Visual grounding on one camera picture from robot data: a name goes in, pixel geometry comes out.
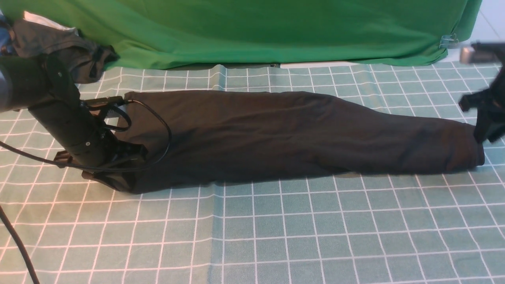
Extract white garment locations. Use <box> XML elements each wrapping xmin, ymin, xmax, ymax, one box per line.
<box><xmin>23</xmin><ymin>11</ymin><xmax>79</xmax><ymax>36</ymax></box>

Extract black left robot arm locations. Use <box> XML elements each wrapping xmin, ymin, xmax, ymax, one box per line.
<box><xmin>0</xmin><ymin>54</ymin><xmax>150</xmax><ymax>173</ymax></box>

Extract blue garment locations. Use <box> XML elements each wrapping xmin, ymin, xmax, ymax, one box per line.
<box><xmin>0</xmin><ymin>14</ymin><xmax>17</xmax><ymax>56</ymax></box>

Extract green checkered tablecloth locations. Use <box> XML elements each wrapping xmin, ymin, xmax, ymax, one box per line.
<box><xmin>0</xmin><ymin>61</ymin><xmax>505</xmax><ymax>284</ymax></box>

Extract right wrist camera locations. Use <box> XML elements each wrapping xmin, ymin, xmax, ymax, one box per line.
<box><xmin>459</xmin><ymin>42</ymin><xmax>505</xmax><ymax>64</ymax></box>

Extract dark gray long-sleeve top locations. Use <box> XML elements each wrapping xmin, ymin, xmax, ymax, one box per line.
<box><xmin>102</xmin><ymin>90</ymin><xmax>485</xmax><ymax>194</ymax></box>

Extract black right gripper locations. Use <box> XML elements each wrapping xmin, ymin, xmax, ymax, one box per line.
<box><xmin>459</xmin><ymin>67</ymin><xmax>505</xmax><ymax>144</ymax></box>

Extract crumpled dark gray garment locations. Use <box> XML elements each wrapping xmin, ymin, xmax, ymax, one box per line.
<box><xmin>9</xmin><ymin>20</ymin><xmax>119</xmax><ymax>84</ymax></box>

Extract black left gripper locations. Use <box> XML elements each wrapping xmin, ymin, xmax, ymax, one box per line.
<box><xmin>53</xmin><ymin>131</ymin><xmax>148</xmax><ymax>180</ymax></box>

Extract clear binder clip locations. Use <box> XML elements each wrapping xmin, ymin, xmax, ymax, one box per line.
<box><xmin>438</xmin><ymin>34</ymin><xmax>460</xmax><ymax>49</ymax></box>

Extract green backdrop cloth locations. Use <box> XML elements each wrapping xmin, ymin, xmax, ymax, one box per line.
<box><xmin>1</xmin><ymin>0</ymin><xmax>482</xmax><ymax>69</ymax></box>

